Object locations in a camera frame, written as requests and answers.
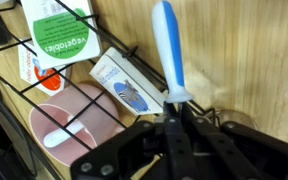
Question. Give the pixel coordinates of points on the green vegetables board book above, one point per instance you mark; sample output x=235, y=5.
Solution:
x=58, y=37

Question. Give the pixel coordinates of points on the pink plastic cup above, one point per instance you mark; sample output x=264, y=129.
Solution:
x=73, y=121

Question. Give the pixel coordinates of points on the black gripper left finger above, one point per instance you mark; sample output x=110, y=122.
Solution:
x=181, y=164

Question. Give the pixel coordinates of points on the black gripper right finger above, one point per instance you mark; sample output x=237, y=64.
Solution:
x=216, y=155

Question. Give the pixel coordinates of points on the red circle board book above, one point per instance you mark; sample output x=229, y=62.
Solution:
x=42, y=73

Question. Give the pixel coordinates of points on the black wire rack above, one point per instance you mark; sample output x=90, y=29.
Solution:
x=65, y=6

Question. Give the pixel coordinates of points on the white utensil in pink cup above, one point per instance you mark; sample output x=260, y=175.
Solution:
x=58, y=136

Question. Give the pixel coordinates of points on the zebra board book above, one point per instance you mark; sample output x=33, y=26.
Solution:
x=127, y=84

